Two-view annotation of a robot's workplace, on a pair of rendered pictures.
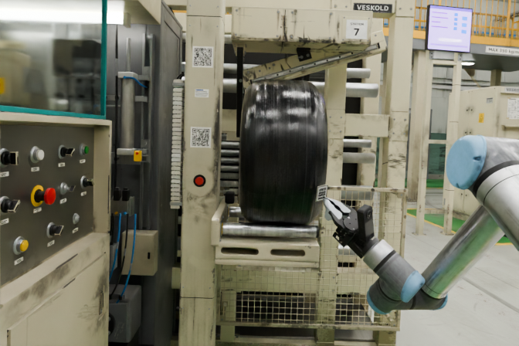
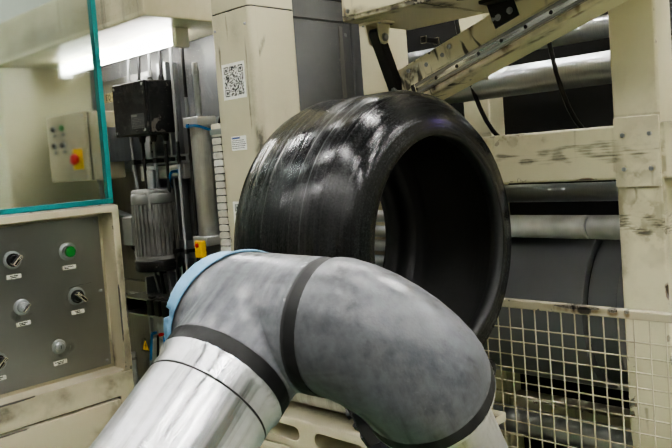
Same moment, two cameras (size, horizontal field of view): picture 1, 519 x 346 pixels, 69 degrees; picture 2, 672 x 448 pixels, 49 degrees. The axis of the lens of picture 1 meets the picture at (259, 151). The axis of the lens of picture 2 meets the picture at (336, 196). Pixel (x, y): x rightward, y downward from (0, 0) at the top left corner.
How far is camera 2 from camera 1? 1.07 m
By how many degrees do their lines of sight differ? 44
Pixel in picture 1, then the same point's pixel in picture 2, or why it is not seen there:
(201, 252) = not seen: hidden behind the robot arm
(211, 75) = (246, 110)
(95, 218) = (114, 345)
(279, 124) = (267, 200)
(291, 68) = (480, 46)
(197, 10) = (220, 3)
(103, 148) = (110, 246)
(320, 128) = (330, 202)
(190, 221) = not seen: hidden behind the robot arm
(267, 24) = not seen: outside the picture
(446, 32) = not seen: outside the picture
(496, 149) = (203, 292)
